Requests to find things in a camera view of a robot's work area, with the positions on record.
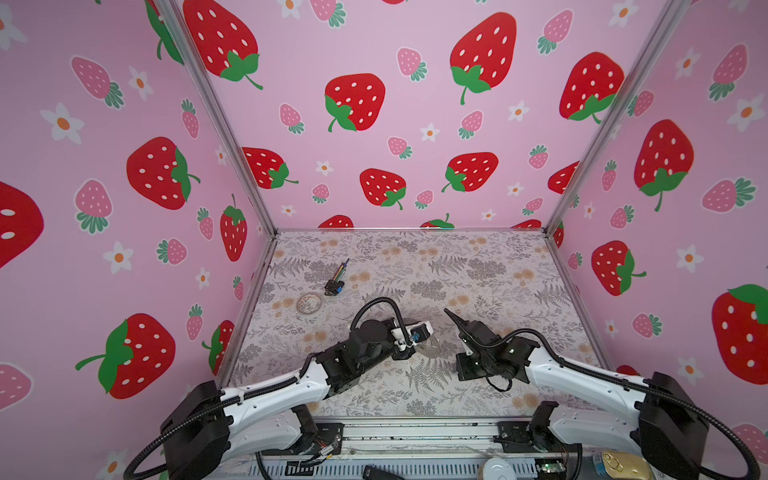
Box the grey perforated metal ring disc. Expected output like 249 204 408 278
295 292 323 315

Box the key with blue tag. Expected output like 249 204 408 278
416 337 442 358

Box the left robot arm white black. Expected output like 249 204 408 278
161 319 434 479

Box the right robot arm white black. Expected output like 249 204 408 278
444 309 709 479

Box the white round puck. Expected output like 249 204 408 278
478 457 518 480

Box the green circuit board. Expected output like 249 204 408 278
535 459 568 480

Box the black device at front edge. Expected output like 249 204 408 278
362 465 404 480

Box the gold computer mouse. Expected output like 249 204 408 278
593 450 652 480

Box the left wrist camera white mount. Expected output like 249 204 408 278
391 322 434 349

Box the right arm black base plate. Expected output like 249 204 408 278
493 420 578 455

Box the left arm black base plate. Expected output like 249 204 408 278
291 422 345 456

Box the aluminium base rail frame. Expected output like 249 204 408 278
244 407 640 479

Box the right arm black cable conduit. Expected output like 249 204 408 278
464 328 762 480

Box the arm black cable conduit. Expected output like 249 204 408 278
122 296 415 480
464 328 762 480

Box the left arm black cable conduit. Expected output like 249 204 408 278
122 296 415 480

